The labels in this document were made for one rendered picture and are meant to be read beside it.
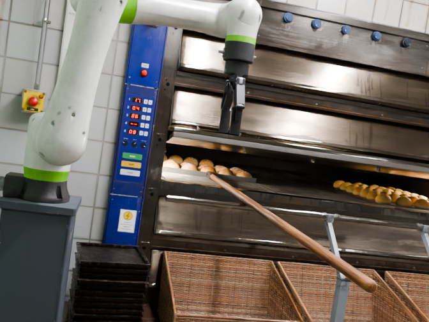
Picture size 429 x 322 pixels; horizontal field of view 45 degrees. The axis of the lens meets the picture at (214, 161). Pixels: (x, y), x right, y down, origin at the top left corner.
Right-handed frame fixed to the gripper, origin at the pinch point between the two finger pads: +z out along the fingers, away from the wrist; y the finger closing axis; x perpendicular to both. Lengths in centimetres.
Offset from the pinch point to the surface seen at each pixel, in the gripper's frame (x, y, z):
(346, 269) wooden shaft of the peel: 23, 42, 30
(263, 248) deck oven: 48, -90, 56
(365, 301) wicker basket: 105, -84, 79
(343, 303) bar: 63, -30, 62
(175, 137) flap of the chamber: -5, -74, 6
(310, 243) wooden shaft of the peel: 23.0, 19.3, 28.9
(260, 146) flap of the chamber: 35, -74, 6
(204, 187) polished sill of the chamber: 14, -89, 29
